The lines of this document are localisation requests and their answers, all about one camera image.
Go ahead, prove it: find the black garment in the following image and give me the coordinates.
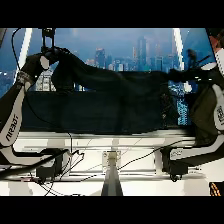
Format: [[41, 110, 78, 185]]
[[21, 49, 208, 136]]

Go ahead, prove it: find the black cable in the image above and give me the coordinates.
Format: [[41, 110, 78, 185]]
[[10, 28, 23, 72], [118, 139, 184, 171]]

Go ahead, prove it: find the silver frame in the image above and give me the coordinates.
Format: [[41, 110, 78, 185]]
[[0, 129, 224, 197]]

